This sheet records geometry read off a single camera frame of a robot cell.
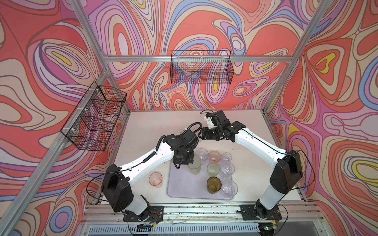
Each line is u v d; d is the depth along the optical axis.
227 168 0.85
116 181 0.42
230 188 0.80
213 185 0.81
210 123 0.69
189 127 0.64
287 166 0.46
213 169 0.86
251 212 0.74
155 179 0.84
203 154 0.91
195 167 0.73
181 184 0.84
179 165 0.65
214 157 0.92
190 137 0.61
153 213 0.73
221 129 0.63
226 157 0.88
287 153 0.47
